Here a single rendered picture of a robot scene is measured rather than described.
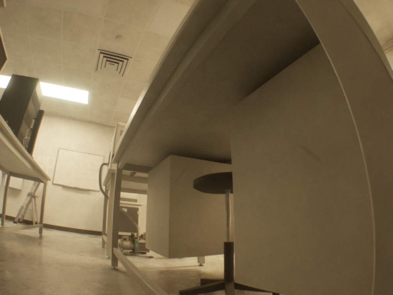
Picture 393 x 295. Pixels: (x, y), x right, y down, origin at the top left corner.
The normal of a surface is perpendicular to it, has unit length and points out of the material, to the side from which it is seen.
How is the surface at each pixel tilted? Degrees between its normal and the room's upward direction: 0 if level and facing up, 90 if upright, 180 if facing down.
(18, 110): 90
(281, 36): 180
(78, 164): 90
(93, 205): 90
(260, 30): 180
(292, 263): 90
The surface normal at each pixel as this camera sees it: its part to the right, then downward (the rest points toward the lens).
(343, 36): -0.88, -0.17
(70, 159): 0.48, -0.32
